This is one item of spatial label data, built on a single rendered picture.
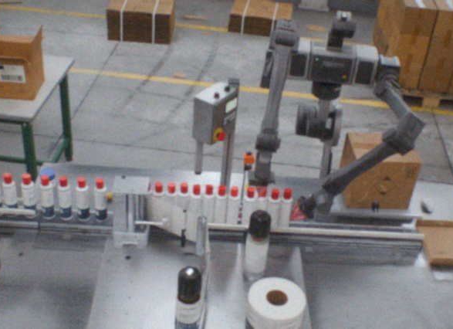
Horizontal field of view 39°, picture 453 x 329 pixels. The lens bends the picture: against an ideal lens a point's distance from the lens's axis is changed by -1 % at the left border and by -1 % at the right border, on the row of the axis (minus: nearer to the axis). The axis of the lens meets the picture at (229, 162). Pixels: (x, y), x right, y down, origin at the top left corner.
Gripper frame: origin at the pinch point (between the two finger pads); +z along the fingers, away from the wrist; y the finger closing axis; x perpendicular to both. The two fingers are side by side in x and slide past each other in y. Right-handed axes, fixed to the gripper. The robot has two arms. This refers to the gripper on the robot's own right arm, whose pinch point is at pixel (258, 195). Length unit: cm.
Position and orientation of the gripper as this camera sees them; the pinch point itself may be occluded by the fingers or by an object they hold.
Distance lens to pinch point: 241.5
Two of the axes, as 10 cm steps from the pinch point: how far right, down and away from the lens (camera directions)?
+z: -0.7, 8.5, 5.3
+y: 10.0, 0.6, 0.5
